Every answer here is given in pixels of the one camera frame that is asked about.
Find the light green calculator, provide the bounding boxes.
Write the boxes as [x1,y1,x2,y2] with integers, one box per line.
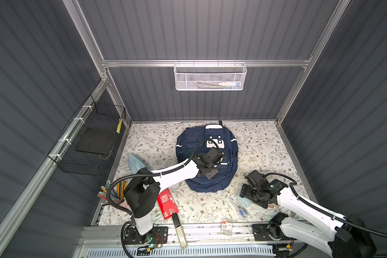
[238,196,253,207]

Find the navy blue student backpack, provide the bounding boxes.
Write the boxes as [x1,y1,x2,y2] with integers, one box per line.
[176,124,239,192]

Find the light blue cloth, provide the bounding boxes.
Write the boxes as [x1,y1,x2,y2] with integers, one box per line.
[127,154,149,174]

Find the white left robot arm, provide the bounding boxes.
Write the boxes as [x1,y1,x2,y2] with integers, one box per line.
[106,139,224,236]

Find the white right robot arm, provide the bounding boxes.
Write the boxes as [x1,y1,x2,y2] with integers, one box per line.
[240,170,387,258]

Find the clear blue pen case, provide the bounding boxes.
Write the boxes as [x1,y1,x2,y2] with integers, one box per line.
[230,196,249,218]

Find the small clear packet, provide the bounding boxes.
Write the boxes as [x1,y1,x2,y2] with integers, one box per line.
[221,218,233,237]

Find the red notebook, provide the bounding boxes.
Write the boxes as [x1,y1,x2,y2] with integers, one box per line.
[157,189,179,220]

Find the black silver stapler tool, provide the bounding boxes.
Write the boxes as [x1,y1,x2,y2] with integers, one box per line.
[172,213,188,249]

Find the white tube in basket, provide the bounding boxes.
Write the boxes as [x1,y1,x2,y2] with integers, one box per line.
[218,81,241,89]

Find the pink cup with pencils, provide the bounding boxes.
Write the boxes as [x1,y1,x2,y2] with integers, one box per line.
[97,181,131,210]

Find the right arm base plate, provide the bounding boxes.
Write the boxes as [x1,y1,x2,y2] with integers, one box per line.
[252,224,294,241]

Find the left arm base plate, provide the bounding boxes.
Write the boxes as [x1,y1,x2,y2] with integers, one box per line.
[124,226,169,245]

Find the white wire mesh basket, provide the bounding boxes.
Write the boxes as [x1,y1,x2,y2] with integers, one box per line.
[173,62,247,91]

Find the black wire wall basket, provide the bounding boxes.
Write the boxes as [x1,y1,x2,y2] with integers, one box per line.
[48,97,126,176]

